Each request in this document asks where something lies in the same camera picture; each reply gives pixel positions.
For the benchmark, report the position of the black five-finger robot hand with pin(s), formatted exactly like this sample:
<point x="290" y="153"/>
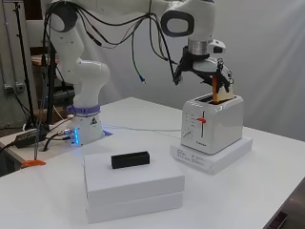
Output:
<point x="197" y="65"/>

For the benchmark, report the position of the orange slice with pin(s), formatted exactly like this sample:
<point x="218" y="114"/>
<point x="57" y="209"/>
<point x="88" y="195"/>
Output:
<point x="219" y="93"/>

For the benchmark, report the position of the white seven-joint robot arm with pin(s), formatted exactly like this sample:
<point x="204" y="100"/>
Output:
<point x="89" y="79"/>

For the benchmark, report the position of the red toaster lever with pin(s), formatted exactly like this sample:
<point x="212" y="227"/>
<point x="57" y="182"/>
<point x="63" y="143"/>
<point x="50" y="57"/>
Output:
<point x="201" y="120"/>

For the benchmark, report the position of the steel toaster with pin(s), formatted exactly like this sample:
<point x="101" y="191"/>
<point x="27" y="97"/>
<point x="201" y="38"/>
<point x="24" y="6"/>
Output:
<point x="219" y="127"/>

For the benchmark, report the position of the white hanging sheet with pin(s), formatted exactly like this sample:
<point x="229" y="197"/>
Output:
<point x="270" y="57"/>

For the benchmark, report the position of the white flat box under toaster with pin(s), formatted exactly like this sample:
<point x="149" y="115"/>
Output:
<point x="216" y="162"/>

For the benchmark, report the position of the black block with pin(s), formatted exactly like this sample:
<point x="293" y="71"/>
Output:
<point x="130" y="160"/>

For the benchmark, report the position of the black pole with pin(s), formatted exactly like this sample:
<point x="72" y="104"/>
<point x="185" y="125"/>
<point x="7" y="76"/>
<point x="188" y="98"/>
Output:
<point x="50" y="82"/>

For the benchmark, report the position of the black light stand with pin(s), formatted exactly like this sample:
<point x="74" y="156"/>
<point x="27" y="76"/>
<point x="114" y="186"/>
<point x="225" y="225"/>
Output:
<point x="24" y="63"/>

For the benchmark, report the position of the black power brick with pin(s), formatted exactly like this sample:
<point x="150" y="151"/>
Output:
<point x="27" y="138"/>

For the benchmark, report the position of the orange clamp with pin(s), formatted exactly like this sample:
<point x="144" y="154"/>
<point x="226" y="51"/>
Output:
<point x="31" y="163"/>

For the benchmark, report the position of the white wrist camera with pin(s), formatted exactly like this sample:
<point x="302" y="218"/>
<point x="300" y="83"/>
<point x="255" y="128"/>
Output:
<point x="217" y="46"/>

